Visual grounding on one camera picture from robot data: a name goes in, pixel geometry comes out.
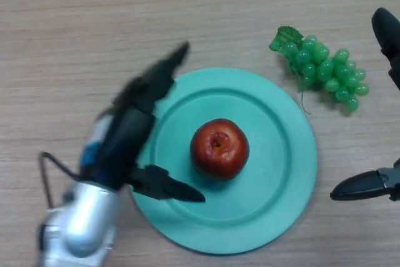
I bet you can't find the red apple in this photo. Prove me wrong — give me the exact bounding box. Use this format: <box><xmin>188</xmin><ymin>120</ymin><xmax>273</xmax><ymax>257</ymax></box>
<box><xmin>189</xmin><ymin>118</ymin><xmax>251</xmax><ymax>181</ymax></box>

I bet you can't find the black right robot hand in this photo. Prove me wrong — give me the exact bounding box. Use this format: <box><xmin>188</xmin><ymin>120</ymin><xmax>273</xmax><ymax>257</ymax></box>
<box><xmin>330</xmin><ymin>7</ymin><xmax>400</xmax><ymax>202</ymax></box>

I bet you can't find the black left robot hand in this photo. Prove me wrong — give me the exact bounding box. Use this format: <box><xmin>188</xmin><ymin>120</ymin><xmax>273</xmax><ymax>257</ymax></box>
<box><xmin>78</xmin><ymin>41</ymin><xmax>206</xmax><ymax>203</ymax></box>

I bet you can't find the green grape bunch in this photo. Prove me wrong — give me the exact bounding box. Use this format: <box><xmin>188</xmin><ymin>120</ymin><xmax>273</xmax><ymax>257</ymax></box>
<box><xmin>269</xmin><ymin>26</ymin><xmax>371</xmax><ymax>116</ymax></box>

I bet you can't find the green round plate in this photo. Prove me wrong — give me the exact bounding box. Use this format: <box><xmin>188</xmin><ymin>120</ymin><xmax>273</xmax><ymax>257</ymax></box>
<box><xmin>129</xmin><ymin>66</ymin><xmax>318</xmax><ymax>255</ymax></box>

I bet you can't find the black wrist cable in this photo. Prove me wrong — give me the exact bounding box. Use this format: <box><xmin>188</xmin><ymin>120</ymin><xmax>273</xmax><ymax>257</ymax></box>
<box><xmin>37</xmin><ymin>151</ymin><xmax>83</xmax><ymax>210</ymax></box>

